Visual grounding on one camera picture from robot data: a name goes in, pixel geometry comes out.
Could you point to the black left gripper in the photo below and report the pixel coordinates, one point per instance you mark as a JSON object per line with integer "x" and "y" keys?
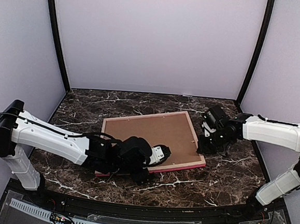
{"x": 140, "y": 178}

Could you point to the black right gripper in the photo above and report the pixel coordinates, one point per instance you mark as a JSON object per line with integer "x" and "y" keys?
{"x": 203, "y": 149}

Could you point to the wooden pink picture frame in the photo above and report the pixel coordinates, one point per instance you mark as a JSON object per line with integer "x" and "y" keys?
{"x": 177, "y": 166}

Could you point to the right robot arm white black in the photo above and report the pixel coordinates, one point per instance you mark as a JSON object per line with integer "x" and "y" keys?
{"x": 278, "y": 141}

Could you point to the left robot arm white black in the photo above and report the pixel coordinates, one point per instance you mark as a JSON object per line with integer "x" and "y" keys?
{"x": 95, "y": 151}

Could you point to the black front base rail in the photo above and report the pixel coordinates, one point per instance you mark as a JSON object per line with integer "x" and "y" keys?
{"x": 78, "y": 206}

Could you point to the left black corner post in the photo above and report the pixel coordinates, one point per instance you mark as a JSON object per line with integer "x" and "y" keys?
{"x": 57, "y": 44}

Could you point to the black corner post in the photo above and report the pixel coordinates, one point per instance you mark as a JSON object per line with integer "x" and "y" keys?
{"x": 257, "y": 51}
{"x": 57, "y": 44}

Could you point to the right black corner post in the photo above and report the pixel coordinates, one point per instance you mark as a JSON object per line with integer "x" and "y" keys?
{"x": 257, "y": 51}

